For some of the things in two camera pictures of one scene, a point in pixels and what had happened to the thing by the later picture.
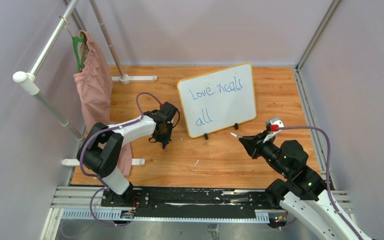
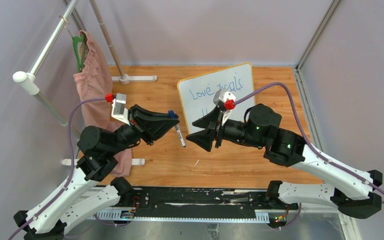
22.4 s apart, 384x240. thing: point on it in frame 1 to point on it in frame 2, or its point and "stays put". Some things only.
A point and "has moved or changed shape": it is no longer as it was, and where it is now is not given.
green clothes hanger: (76, 40) stays put
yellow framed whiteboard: (218, 98) stays put
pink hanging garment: (95, 86) stays put
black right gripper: (253, 144) to (212, 122)
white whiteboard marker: (235, 135) has moved or changed shape
